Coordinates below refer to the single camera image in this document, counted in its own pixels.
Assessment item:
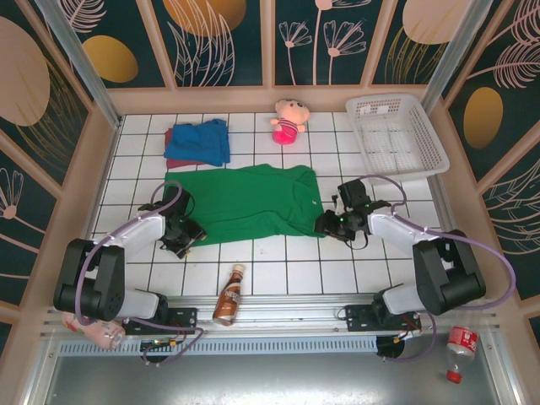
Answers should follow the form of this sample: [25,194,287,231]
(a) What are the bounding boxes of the maroon tank top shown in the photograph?
[163,126,204,170]

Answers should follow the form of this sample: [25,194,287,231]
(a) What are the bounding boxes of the green tank top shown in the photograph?
[164,164,326,248]

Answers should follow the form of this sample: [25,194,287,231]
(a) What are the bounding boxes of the blue tank top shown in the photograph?
[164,119,232,166]

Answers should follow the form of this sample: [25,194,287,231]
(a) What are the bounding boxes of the brown coffee bottle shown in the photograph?
[212,264,247,327]

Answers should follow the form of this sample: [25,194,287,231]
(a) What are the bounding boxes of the white plastic basket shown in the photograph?
[345,93,451,182]

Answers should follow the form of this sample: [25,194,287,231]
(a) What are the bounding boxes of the pink plush doll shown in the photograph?
[269,98,312,146]

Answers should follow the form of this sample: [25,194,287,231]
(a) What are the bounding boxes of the small circuit board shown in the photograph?
[141,337,189,352]

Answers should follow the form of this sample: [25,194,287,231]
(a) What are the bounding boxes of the pink drink bottle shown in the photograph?
[61,311,127,350]

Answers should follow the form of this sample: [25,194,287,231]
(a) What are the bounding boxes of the clear red-label bottle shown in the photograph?
[445,311,486,384]

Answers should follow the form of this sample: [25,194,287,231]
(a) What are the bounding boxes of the thin black cable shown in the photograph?
[342,232,369,251]

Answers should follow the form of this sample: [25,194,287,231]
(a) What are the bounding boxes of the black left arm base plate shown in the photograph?
[121,305,199,338]

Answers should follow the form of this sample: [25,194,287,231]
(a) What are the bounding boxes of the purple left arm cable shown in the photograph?
[75,181,206,368]

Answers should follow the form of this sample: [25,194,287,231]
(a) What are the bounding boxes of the short aluminium side rail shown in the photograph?
[434,175,470,296]

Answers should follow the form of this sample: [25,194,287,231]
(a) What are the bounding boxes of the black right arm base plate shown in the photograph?
[343,303,423,335]

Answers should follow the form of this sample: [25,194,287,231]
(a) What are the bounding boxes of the long aluminium rail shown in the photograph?
[40,294,494,338]

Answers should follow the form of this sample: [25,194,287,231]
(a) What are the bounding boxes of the grey slotted cable duct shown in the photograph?
[57,336,380,359]

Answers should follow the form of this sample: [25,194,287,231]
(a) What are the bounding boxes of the aluminium frame post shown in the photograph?
[35,0,124,128]
[421,0,493,122]

